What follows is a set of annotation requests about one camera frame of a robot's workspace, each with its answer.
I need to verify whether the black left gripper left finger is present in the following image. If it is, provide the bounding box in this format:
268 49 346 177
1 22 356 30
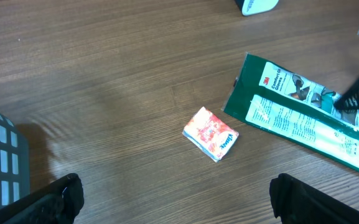
0 173 85 224

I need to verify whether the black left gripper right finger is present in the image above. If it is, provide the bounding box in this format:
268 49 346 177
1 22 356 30
269 173 359 224

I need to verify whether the green white sachet packet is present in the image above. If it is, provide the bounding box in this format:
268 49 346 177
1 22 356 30
223 54 359 171

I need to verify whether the small orange white box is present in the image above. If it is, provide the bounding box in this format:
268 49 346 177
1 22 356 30
182 107 239 162

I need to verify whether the white barcode scanner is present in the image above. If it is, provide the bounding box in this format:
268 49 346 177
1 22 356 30
235 0 279 16

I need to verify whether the grey plastic mesh basket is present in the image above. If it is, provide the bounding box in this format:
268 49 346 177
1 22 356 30
0 113 30 209

